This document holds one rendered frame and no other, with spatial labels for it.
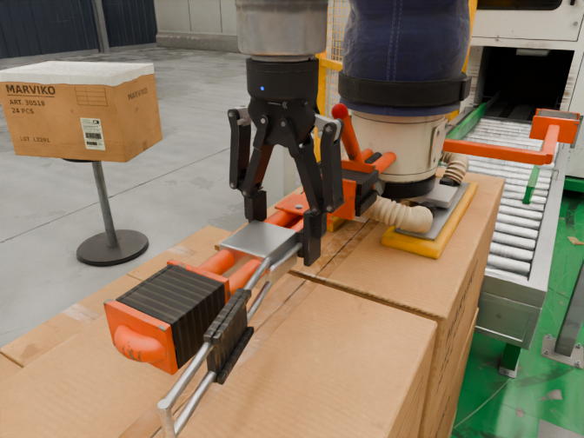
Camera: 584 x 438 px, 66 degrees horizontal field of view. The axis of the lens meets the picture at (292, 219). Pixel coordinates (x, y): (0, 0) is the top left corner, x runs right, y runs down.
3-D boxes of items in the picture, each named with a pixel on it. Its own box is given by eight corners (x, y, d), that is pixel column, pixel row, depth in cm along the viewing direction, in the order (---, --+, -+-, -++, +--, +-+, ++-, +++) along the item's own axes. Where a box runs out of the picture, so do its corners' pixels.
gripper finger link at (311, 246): (315, 202, 53) (321, 204, 52) (315, 255, 56) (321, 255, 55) (302, 212, 50) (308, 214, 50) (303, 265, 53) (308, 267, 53)
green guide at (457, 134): (469, 112, 336) (472, 100, 332) (484, 114, 331) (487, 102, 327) (398, 179, 213) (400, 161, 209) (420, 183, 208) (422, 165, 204)
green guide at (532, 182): (550, 122, 311) (554, 109, 307) (567, 123, 306) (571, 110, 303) (521, 203, 188) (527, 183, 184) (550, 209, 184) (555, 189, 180)
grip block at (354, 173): (322, 189, 75) (323, 155, 72) (378, 201, 71) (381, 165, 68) (297, 208, 69) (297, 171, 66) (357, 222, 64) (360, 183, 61)
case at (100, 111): (15, 155, 225) (-9, 71, 207) (65, 134, 260) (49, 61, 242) (126, 162, 215) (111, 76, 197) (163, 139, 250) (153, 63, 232)
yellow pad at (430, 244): (432, 182, 104) (434, 162, 102) (477, 190, 100) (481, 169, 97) (379, 245, 78) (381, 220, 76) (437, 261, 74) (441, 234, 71)
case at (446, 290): (343, 273, 143) (350, 152, 125) (475, 313, 125) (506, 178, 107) (227, 407, 96) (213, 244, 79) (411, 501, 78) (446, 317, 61)
